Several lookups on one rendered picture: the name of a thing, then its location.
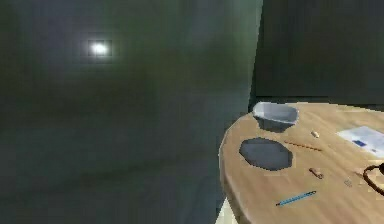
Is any round wooden dining table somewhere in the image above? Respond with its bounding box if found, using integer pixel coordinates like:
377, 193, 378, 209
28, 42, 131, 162
218, 101, 384, 224

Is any pale blue bowl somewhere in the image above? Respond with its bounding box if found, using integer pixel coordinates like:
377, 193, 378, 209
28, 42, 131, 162
252, 101, 300, 134

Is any dark grey plate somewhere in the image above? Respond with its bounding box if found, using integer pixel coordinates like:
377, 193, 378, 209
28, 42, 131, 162
238, 137, 294, 172

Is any thin orange pencil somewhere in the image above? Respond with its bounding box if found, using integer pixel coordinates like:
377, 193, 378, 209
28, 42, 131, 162
283, 141, 323, 152

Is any blue pen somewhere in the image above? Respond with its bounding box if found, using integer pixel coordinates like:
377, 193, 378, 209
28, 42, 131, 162
275, 190, 317, 207

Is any small brown key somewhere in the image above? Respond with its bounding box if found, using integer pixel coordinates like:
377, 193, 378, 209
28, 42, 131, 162
308, 167, 324, 180

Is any white and blue paper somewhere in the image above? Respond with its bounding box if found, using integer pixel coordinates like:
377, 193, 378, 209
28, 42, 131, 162
336, 125, 384, 158

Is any black curved cable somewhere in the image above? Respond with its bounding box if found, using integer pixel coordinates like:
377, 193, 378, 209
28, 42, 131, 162
362, 162, 384, 197

